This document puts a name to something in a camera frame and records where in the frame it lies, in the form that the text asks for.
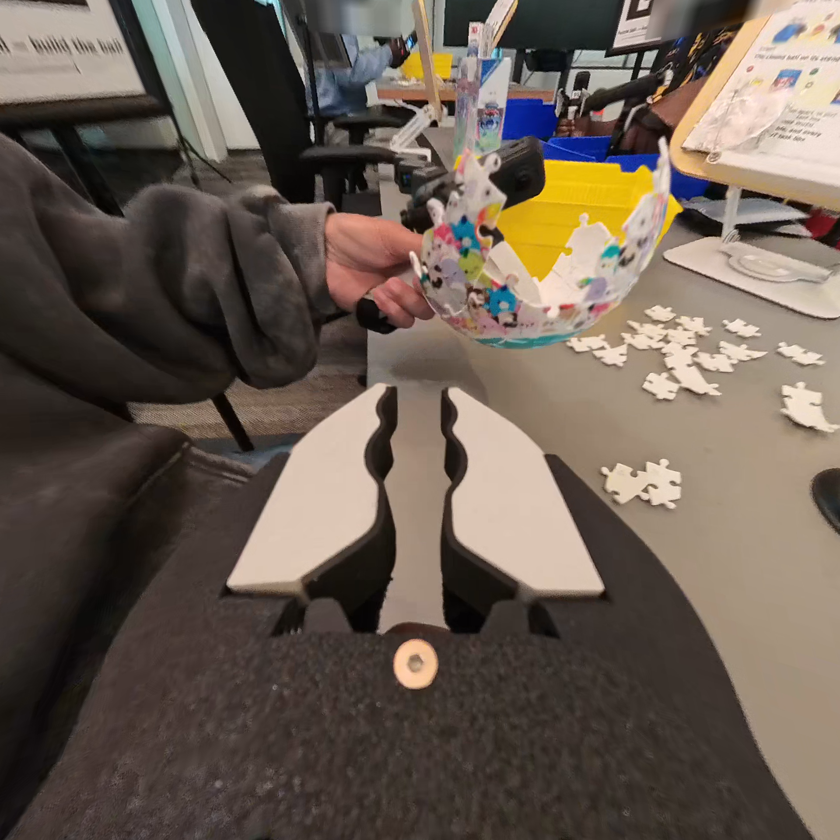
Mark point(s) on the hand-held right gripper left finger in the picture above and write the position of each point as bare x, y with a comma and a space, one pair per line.
315, 518

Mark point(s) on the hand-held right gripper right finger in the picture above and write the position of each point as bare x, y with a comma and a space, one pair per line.
525, 525

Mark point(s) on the partly built colourful puzzle ball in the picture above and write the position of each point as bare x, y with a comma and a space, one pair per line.
499, 308

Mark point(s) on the person's left forearm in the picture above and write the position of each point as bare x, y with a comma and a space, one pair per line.
164, 275

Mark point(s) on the group of white puzzle pieces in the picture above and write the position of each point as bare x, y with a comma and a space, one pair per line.
682, 367

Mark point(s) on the black round puzzle stand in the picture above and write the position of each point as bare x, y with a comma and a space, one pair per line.
828, 499

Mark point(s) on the person's left hand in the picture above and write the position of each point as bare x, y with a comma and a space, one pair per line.
361, 256

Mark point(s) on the blue plastic bin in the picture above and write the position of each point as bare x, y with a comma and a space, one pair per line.
525, 118

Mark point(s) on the yellow plastic bin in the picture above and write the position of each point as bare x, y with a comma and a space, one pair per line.
577, 203

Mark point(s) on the black office chair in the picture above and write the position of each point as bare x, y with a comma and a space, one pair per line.
348, 157

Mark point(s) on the framed wall sign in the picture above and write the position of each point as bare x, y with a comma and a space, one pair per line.
65, 52

